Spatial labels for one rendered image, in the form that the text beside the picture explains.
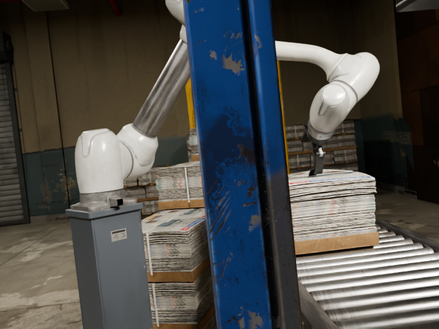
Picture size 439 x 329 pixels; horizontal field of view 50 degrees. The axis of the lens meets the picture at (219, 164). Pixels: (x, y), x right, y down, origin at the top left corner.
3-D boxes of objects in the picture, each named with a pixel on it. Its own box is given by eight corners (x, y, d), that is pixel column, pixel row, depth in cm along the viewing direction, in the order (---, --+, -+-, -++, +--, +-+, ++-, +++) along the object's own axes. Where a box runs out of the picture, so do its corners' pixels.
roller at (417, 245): (282, 274, 145) (279, 277, 149) (430, 256, 148) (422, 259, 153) (279, 258, 147) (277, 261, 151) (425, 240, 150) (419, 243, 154)
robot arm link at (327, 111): (328, 141, 145) (352, 113, 149) (340, 115, 131) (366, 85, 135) (300, 121, 148) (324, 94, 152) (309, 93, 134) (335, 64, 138)
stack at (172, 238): (128, 413, 214) (106, 232, 210) (207, 314, 326) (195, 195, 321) (208, 419, 203) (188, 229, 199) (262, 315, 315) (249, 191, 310)
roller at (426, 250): (283, 279, 144) (281, 263, 144) (431, 260, 147) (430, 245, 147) (287, 284, 139) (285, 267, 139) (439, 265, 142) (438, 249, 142)
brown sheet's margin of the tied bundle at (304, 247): (281, 243, 165) (280, 230, 165) (361, 233, 167) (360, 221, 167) (292, 255, 150) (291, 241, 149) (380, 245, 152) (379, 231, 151)
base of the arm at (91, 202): (95, 213, 152) (93, 195, 152) (68, 209, 169) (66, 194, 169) (144, 203, 164) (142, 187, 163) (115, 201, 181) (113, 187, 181)
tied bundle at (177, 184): (158, 210, 266) (153, 170, 265) (178, 202, 294) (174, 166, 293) (221, 207, 255) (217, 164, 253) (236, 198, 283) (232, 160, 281)
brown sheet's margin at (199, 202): (158, 209, 266) (157, 202, 266) (178, 201, 294) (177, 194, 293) (222, 205, 255) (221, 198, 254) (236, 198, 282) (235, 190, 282)
